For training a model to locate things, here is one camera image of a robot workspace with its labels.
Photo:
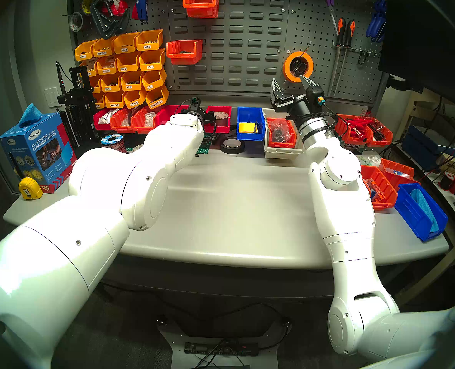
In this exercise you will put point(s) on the clear plastic bag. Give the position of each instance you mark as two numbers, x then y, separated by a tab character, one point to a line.
368	159

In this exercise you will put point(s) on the red and white tape roll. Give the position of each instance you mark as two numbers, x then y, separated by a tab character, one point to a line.
119	7

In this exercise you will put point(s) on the yellow bin labelled M3X8 BRD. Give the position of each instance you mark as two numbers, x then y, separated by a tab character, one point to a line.
102	48

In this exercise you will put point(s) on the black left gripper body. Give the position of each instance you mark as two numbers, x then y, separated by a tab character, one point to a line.
196	110

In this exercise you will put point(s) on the blue cloth in bin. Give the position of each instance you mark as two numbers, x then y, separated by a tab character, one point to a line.
425	206

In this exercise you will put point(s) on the cardboard box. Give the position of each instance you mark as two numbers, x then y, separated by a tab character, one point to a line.
452	165

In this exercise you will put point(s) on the orange-red wall bin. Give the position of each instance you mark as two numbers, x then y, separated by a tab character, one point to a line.
200	10
184	59

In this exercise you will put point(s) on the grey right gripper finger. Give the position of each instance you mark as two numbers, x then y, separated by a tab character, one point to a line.
276	89
308	82

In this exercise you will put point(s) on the black tape roll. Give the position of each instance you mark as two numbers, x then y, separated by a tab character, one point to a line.
223	147

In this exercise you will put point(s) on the yellow bin labelled M3-8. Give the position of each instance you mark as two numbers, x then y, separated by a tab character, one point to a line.
130	82

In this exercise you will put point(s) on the blue and red hand tool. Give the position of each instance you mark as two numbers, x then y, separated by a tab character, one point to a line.
140	7

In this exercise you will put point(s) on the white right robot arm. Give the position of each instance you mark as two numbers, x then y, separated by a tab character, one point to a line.
342	218

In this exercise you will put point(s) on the grey duct tape roll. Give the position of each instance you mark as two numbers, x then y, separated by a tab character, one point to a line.
136	147

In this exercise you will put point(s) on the black carabiner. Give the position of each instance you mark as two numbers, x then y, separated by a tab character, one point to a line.
360	57

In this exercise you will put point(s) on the black power strip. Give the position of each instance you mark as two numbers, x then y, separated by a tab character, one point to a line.
212	349

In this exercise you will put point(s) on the grey tape roll on peg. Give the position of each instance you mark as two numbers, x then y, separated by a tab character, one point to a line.
71	23

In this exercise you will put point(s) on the yellow tape measure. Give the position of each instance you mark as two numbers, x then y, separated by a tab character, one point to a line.
31	188

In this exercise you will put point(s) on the red bin with glue sticks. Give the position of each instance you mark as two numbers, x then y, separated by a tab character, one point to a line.
383	205

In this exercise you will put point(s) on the yellow tape roll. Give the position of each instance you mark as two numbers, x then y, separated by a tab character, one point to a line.
84	7

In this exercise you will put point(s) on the small metal scissors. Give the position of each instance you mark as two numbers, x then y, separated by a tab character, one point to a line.
300	67

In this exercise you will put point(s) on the yellow bin labelled M2.5-6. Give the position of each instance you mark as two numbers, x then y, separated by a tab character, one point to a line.
114	101

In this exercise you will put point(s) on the yellow bin labelled M3-12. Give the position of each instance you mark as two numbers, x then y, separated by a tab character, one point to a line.
110	83

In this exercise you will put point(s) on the clear bag of small parts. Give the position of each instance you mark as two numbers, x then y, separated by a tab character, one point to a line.
105	117
150	119
127	118

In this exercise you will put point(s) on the yellow small parts bin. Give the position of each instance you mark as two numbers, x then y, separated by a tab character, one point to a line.
83	53
100	102
90	69
96	85

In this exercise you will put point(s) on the orange tape roll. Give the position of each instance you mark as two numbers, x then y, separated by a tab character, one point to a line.
287	66

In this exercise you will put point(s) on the red tool bundle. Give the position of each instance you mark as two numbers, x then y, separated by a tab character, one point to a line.
360	124

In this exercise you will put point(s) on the yellow bin labelled M4-0.7X6 HEX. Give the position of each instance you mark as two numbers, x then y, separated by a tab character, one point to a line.
157	98

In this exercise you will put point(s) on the yellow bin labelled M4-6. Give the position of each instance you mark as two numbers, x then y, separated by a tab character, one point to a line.
127	63

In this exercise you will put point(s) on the large blue plastic bin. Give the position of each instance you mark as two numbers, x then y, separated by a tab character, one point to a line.
408	214

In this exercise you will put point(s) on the black vise clamp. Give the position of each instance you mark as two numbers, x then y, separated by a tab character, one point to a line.
105	28

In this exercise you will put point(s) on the yellow bin labelled M2.5-5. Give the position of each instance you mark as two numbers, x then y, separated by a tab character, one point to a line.
134	99

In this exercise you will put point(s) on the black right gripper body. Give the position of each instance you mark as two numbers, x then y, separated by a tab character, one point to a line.
294	103

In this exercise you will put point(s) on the small blue plastic bin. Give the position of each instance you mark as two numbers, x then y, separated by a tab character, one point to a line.
246	116

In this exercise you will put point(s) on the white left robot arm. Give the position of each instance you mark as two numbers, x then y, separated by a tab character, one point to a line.
97	187

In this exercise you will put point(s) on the grey louvred pegboard panel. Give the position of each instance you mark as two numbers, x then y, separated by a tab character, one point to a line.
244	45

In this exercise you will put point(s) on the yellow note pad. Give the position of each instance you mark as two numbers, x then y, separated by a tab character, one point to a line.
246	128

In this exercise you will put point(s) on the white wall switch plate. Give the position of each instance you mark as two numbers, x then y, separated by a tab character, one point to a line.
52	98

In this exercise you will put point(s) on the blue cloth in box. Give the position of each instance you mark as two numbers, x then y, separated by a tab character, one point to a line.
29	116

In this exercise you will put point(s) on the black monitor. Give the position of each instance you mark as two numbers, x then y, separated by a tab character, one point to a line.
423	34

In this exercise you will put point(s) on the clear bag of black screws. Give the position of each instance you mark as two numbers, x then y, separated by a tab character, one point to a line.
280	133

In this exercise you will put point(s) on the yellow bin labelled M3-4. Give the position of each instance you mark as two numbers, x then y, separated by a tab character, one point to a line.
152	61

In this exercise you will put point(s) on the black metal stand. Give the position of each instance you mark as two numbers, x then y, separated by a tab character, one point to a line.
77	97

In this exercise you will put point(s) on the yellow bin labelled M3-6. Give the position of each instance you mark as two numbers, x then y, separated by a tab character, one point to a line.
153	81

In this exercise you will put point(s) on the red plastic storage bin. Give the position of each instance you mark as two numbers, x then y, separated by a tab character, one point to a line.
164	116
391	166
268	135
347	137
117	127
224	130
383	139
98	125
139	128

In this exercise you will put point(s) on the dark blue crate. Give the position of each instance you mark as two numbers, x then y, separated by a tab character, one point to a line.
419	143

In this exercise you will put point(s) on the yellow bin labelled M4X4X6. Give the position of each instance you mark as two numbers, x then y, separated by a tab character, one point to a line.
105	65

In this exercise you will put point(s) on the green cutting mat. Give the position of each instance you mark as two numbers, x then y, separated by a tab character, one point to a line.
206	149

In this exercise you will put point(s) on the blue cleaning cloths box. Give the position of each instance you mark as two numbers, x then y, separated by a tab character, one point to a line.
39	149

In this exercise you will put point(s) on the yellow bin labelled M3X6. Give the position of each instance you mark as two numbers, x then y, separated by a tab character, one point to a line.
152	42

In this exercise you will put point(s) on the large beige plastic bin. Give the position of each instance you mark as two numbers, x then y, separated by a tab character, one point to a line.
282	152

